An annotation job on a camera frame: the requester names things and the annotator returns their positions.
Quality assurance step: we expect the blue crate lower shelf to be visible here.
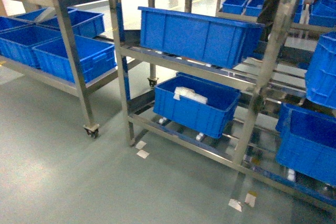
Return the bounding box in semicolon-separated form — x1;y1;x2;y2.
153;72;241;138

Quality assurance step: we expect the large blue bin upper shelf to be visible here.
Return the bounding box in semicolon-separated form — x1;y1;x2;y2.
138;7;264;69

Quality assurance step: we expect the white plastic bag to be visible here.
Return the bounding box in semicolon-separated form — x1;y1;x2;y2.
173;87;208;104

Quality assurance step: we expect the stainless steel flow rack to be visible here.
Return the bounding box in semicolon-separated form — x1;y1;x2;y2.
109;0;335;212

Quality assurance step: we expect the cart caster wheel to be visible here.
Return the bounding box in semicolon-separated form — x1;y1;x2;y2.
83;124;100;138

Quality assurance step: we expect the blue crate cart front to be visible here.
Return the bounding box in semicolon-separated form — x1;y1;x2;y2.
31;35;117;84

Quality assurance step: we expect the blue crate cart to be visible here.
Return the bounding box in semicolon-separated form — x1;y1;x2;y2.
14;7;105;38
1;25;61;69
31;35;117;84

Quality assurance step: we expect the blue crate cart rear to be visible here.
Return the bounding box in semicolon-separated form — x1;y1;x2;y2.
14;7;105;38

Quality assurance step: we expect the small blue bin left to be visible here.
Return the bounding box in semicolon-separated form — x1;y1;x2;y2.
222;0;249;15

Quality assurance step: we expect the small blue bin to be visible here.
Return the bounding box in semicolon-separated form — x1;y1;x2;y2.
245;0;265;17
222;0;249;15

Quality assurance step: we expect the small blue bin right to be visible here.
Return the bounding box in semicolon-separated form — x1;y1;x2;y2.
245;0;265;17

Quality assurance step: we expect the blue crate right lower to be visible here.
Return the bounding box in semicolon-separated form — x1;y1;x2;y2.
276;103;335;186

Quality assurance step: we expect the blue crate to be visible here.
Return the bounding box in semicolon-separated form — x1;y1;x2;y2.
305;31;335;109
276;103;335;186

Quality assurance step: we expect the stainless steel cart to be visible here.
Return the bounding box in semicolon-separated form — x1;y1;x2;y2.
0;0;155;138

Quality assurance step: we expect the blue crate right upper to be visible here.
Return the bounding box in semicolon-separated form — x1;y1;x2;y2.
305;31;335;109

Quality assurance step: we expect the blue crate cart left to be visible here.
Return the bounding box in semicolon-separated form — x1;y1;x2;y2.
1;25;61;69

